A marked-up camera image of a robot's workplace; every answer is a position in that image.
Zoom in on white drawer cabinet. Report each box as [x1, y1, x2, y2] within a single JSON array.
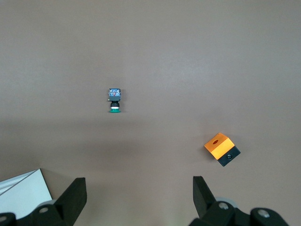
[[0, 168, 53, 221]]

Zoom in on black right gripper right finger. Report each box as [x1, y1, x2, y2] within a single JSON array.
[[188, 176, 290, 226]]

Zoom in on orange and black button box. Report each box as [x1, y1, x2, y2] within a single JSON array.
[[203, 132, 241, 168]]

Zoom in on green push button switch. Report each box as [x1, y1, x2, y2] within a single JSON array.
[[107, 88, 123, 113]]

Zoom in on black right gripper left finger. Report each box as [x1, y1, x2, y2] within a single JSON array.
[[0, 177, 88, 226]]

